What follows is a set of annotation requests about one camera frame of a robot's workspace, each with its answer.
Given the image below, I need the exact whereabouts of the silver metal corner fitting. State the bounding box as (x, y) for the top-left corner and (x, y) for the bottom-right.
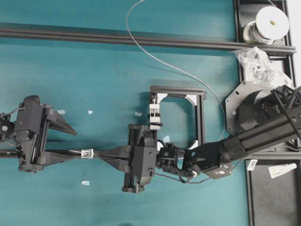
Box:
(80, 149), (94, 159)

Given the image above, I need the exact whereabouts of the black rectangular frame stand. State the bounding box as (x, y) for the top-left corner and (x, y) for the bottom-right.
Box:
(148, 86), (206, 149)

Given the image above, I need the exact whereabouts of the small white tag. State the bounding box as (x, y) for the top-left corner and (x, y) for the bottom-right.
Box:
(247, 159), (258, 171)

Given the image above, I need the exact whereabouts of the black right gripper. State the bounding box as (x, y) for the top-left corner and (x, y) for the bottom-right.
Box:
(94, 124), (158, 193)

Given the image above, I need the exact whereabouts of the white clamp block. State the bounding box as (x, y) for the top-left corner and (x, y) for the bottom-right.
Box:
(149, 99), (162, 130)

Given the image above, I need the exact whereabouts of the white paper label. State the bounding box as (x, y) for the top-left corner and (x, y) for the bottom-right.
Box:
(268, 163), (297, 178)

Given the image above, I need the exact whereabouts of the white wire spool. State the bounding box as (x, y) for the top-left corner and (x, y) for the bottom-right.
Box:
(243, 6), (290, 45)

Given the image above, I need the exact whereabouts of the plastic bag of screws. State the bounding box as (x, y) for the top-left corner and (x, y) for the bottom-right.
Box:
(232, 47), (293, 88)

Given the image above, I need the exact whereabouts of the thin grey wire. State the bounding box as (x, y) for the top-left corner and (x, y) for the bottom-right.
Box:
(69, 0), (245, 184)

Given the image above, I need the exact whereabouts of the black aluminium rail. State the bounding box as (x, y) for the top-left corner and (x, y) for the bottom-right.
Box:
(0, 22), (297, 55)
(0, 146), (301, 160)

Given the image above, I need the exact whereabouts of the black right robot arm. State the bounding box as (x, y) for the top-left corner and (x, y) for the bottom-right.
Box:
(96, 85), (301, 193)

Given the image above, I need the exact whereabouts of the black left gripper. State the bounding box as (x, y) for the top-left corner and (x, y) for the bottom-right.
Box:
(14, 95), (81, 173)

